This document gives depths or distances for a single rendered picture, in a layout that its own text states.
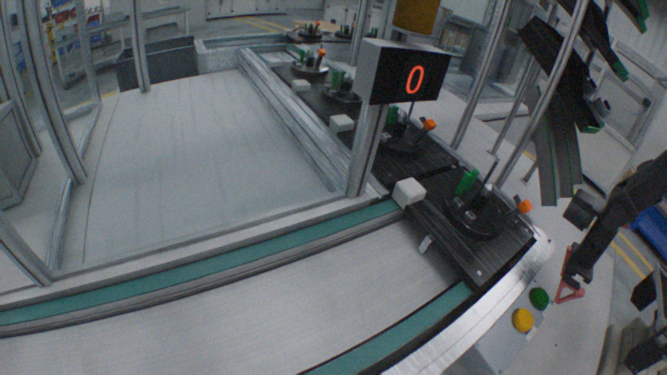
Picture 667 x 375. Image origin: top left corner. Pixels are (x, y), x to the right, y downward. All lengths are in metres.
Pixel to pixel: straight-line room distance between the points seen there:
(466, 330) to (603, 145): 4.22
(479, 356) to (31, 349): 0.70
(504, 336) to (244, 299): 0.40
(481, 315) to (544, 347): 0.26
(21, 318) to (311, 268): 0.52
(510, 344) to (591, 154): 4.19
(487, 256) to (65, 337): 0.71
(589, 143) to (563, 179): 3.70
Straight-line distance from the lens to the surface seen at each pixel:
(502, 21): 0.71
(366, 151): 0.43
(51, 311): 0.52
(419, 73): 0.35
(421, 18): 0.33
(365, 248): 0.48
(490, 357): 0.44
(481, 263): 0.49
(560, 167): 0.82
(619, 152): 4.56
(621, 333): 1.10
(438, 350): 0.39
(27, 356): 0.59
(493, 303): 0.48
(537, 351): 0.65
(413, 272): 0.48
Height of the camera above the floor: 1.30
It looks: 42 degrees down
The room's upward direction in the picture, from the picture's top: 11 degrees clockwise
